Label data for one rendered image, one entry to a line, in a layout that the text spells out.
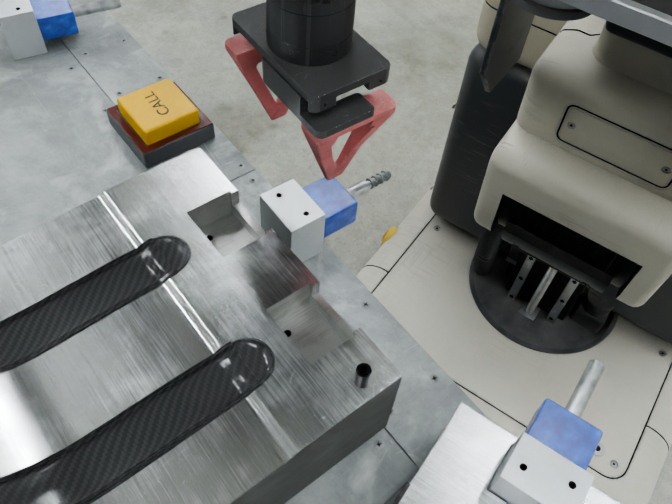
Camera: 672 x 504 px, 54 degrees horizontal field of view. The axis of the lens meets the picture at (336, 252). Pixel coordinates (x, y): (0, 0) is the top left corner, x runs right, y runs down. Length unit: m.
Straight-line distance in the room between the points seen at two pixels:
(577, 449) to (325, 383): 0.17
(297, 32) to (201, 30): 1.83
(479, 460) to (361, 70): 0.27
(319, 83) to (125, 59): 0.42
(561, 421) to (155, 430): 0.27
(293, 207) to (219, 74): 1.52
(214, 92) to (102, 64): 1.21
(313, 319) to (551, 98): 0.35
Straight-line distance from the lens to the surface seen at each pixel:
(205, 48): 2.18
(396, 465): 0.52
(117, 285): 0.50
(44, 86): 0.80
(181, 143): 0.68
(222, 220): 0.55
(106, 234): 0.52
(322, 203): 0.59
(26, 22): 0.82
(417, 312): 1.20
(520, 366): 1.19
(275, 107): 0.54
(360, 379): 0.43
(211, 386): 0.45
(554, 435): 0.48
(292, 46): 0.43
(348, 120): 0.44
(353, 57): 0.45
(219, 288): 0.48
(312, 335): 0.48
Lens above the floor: 1.29
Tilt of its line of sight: 53 degrees down
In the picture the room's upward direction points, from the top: 6 degrees clockwise
